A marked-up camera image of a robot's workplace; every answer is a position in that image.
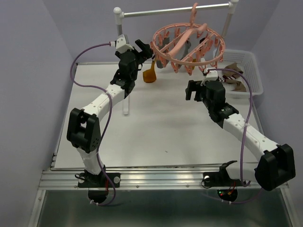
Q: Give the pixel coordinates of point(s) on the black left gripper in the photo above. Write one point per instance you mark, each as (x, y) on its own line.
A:
(146, 54)

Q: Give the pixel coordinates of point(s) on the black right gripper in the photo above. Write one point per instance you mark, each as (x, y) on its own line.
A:
(194, 85)

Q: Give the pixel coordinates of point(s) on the pink round clip hanger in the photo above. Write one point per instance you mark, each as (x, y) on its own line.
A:
(207, 46)

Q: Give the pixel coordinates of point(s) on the maroon white striped sock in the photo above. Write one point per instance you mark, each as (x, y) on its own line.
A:
(226, 79)

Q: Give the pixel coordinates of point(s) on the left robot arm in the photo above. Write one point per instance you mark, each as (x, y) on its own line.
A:
(84, 131)

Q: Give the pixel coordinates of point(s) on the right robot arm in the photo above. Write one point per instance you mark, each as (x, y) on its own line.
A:
(275, 163)

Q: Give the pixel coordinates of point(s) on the beige sock in basket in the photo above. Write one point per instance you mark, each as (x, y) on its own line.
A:
(238, 85)

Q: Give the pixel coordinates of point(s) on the white plastic basket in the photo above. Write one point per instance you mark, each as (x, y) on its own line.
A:
(246, 61)

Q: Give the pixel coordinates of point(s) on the white drying rack stand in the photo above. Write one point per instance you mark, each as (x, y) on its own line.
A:
(120, 15)

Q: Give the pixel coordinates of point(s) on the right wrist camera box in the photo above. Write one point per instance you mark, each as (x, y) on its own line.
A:
(210, 74)

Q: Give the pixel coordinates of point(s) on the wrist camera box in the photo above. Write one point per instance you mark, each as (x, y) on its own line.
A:
(122, 44)
(210, 74)

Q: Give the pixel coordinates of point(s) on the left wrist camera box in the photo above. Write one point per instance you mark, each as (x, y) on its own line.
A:
(122, 44)

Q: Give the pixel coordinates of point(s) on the aluminium mounting rail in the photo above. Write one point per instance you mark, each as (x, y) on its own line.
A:
(141, 178)

